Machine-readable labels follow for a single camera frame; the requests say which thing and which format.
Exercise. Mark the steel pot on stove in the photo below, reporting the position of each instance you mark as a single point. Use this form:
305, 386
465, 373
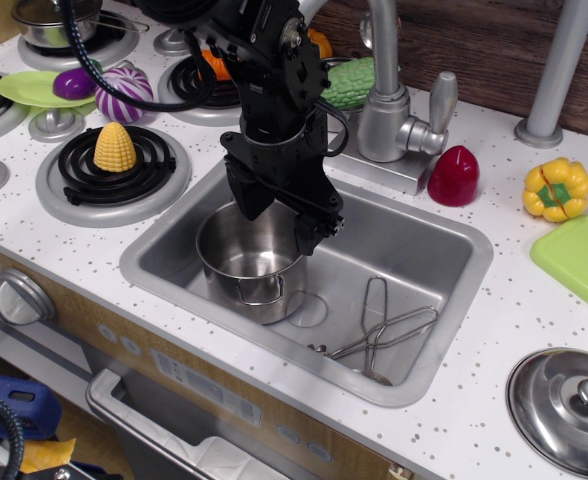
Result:
41, 22

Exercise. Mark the silver faucet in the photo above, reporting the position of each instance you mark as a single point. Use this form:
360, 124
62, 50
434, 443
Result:
388, 145

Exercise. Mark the back right black burner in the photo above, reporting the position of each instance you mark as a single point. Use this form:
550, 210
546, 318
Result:
181, 82

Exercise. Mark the yellow toy corn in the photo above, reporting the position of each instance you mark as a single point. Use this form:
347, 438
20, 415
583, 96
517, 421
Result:
114, 150

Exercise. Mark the wire utensil handle upright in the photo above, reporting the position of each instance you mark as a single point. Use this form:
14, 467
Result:
373, 317

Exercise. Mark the front black stove burner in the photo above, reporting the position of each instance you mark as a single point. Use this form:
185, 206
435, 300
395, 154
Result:
74, 189

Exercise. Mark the yellow toy bell pepper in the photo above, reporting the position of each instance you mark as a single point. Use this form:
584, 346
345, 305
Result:
556, 190

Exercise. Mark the wire utensil handle slanted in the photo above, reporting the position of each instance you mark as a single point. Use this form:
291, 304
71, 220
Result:
385, 334

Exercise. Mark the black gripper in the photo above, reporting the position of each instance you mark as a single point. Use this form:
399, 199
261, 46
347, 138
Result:
290, 171

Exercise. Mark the orange toy vegetable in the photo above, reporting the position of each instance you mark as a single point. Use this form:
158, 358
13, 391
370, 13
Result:
217, 65

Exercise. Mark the steel pot lid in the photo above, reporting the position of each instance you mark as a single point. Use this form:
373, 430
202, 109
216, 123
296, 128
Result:
547, 400

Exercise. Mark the silver stove knob centre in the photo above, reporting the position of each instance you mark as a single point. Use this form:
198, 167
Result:
56, 125

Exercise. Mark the red toy pepper half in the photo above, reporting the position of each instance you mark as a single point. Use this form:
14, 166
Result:
455, 178

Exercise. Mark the blue clamp tool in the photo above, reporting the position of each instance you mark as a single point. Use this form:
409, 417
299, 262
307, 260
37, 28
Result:
29, 410

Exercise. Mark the silver stove knob back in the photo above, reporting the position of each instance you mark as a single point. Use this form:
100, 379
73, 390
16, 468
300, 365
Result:
171, 43

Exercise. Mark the grey vertical pole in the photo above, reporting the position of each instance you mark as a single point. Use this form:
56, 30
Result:
541, 129

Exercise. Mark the silver oven knob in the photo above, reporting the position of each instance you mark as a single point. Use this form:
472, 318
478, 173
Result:
22, 301

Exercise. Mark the purple toy eggplant half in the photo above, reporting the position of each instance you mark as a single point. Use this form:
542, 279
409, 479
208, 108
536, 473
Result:
73, 84

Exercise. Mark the oven door handle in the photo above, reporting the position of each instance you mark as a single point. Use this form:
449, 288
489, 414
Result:
155, 453

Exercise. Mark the orange yellow toy back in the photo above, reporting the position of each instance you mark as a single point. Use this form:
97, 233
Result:
322, 42

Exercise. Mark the steel pot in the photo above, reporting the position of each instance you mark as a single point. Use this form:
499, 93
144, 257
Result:
41, 22
253, 267

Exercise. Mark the light green cutting board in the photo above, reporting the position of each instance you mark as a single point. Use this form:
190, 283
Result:
563, 254

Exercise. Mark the light green plate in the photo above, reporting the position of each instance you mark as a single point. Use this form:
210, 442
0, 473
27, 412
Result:
35, 89

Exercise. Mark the green toy bitter gourd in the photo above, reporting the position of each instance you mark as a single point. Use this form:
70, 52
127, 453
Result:
350, 83

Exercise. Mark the steel sink basin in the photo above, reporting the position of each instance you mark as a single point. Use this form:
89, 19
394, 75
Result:
425, 259

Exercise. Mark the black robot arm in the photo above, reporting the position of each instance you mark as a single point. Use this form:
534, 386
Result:
265, 46

